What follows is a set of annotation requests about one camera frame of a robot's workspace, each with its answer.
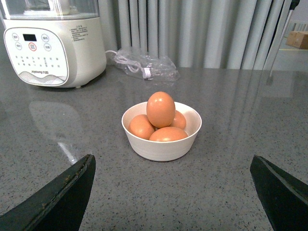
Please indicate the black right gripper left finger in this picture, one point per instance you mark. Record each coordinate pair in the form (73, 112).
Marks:
(58, 206)

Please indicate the brown egg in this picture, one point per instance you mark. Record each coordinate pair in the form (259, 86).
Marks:
(179, 120)
(167, 134)
(160, 109)
(141, 127)

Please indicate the cardboard box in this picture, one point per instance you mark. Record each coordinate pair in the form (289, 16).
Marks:
(298, 39)

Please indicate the white bowl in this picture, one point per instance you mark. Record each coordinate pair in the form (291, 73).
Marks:
(163, 151)

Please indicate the white soymilk maker appliance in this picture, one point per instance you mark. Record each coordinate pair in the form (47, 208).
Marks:
(54, 43)

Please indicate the clear plastic bag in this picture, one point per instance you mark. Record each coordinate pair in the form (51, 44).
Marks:
(138, 63)

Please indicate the grey curtain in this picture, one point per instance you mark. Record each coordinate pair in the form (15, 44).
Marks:
(228, 34)

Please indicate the metal tripod pole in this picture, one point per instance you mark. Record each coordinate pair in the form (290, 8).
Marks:
(293, 5)

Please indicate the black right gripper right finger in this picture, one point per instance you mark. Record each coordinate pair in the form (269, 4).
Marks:
(283, 197)

